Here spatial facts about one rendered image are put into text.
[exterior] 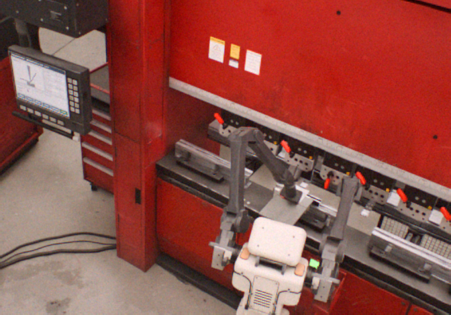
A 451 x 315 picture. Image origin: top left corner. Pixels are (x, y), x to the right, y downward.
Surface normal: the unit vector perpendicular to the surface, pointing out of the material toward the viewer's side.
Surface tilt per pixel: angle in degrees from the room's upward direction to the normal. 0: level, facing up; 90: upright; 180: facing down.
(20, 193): 0
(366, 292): 90
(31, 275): 0
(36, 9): 90
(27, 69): 90
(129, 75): 90
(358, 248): 0
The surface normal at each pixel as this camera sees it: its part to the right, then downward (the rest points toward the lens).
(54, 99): -0.46, 0.49
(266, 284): -0.30, 0.41
